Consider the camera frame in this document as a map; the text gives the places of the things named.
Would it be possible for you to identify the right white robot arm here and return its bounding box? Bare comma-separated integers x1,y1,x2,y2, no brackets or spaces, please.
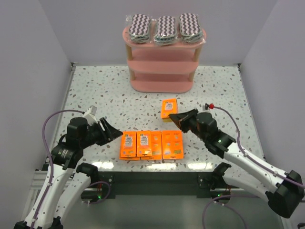
169,109,305,219

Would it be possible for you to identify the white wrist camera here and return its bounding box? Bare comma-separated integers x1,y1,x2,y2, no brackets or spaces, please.
203,103,214,112
82,105,98,125

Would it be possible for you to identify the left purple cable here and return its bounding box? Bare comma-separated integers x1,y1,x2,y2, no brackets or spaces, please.
28,109,112,229

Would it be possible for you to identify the orange flat pack middle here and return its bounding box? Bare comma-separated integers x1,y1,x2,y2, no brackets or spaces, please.
141,131,163,160

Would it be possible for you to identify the pink three-tier shelf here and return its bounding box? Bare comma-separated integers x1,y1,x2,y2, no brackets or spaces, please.
122,27,204,93

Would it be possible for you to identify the orange flat pack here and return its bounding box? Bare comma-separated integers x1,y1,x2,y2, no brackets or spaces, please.
162,130,184,159
141,131,163,160

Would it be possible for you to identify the orange sponge box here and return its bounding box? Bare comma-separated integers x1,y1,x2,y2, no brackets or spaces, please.
136,130,152,157
161,98,178,122
119,131,140,161

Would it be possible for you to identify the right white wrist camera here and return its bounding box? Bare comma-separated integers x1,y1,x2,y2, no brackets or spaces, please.
203,103,214,112

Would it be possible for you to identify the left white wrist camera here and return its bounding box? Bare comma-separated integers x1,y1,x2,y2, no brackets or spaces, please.
82,105,98,125

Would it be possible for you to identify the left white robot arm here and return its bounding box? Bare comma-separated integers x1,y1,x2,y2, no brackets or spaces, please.
14,114,123,229

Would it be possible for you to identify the orange flat pack right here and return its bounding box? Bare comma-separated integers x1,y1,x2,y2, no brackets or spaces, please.
162,130,184,159

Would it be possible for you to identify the striped sponge pack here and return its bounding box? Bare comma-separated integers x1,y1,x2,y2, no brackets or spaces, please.
153,16,178,46
179,13,205,44
126,13,152,44

